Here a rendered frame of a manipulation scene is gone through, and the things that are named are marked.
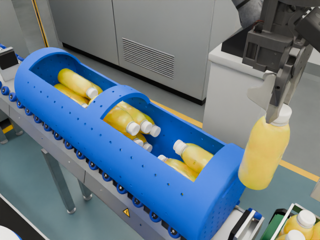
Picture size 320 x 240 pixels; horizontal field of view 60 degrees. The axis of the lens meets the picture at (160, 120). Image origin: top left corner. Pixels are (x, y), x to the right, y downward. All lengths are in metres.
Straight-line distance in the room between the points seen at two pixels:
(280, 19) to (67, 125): 0.69
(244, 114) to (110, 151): 0.86
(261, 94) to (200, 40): 1.97
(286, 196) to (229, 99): 1.04
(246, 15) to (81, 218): 1.59
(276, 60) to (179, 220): 0.44
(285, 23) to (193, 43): 2.05
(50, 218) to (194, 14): 1.85
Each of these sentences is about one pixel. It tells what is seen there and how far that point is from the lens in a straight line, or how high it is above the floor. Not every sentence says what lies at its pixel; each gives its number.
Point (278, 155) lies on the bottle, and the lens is 0.56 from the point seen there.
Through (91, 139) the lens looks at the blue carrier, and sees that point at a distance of 0.85.
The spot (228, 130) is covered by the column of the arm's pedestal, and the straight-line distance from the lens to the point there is 1.59.
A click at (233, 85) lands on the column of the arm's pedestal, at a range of 1.41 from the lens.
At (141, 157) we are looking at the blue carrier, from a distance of 0.73.
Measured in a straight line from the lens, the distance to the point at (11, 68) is 1.65.
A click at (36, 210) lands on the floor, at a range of 2.19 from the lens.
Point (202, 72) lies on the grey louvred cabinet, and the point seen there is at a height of 0.40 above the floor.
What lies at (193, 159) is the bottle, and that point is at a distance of 0.80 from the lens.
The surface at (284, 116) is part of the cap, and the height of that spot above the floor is 1.44.
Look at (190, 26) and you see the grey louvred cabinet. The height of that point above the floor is 0.78.
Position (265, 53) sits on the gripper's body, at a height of 1.54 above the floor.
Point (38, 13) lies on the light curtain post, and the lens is 1.82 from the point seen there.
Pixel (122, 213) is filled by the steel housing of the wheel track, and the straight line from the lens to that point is 1.03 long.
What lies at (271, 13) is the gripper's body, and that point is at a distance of 0.45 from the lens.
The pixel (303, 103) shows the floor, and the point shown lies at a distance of 3.16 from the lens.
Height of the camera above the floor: 1.75
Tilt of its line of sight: 42 degrees down
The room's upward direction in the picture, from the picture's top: straight up
